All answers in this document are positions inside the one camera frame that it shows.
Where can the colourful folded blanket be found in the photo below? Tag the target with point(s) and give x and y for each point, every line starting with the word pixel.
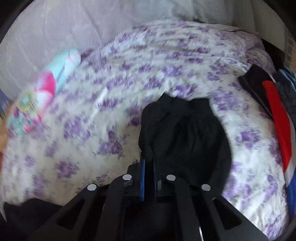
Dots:
pixel 28 110

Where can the white pillow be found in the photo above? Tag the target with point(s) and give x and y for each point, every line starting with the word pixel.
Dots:
pixel 36 31

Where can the red blue white garment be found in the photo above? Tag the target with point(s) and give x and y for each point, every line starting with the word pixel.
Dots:
pixel 285 131

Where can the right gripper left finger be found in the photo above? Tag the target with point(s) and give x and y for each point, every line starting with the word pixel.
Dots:
pixel 137 171

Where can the dark garment on pile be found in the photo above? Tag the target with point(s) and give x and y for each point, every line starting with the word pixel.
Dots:
pixel 259 84

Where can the blue denim garment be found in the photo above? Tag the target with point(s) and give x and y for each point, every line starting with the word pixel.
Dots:
pixel 285 83

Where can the black pants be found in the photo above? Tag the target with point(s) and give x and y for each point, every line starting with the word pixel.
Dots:
pixel 178 137

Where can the purple floral bedsheet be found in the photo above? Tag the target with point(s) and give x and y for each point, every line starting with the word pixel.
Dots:
pixel 90 131

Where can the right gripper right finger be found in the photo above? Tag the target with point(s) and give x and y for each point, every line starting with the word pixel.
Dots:
pixel 157 179

